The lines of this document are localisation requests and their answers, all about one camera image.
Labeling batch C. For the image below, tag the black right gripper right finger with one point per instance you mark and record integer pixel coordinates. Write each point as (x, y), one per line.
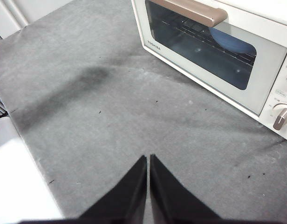
(171, 200)

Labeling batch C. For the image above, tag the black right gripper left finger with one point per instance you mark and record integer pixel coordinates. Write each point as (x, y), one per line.
(125, 200)

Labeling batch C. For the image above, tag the blue bowl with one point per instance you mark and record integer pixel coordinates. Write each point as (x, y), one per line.
(229, 42)

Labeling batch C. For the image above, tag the beige lower oven knob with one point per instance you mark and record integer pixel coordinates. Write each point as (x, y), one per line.
(282, 119)

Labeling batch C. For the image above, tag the white Toshiba toaster oven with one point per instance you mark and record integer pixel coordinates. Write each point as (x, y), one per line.
(262, 16)

